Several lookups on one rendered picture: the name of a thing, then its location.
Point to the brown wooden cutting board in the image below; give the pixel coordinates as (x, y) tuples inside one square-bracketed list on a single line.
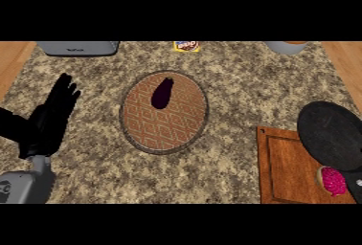
[(287, 166)]

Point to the yellow printed box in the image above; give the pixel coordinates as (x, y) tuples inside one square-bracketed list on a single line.
[(187, 46)]

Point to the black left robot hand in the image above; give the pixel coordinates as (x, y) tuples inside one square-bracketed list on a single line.
[(48, 124)]

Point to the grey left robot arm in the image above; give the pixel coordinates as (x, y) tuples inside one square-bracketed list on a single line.
[(24, 185)]

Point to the round orange patterned placemat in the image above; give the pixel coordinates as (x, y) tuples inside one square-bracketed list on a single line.
[(165, 127)]

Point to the grey appliance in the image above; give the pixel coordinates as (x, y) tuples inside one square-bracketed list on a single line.
[(77, 48)]

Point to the grey pot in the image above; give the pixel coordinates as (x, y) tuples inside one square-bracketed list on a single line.
[(286, 47)]

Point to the black pan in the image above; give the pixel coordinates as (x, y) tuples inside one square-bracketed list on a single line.
[(330, 134)]

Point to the dark purple eggplant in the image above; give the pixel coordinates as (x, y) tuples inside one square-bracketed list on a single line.
[(162, 94)]

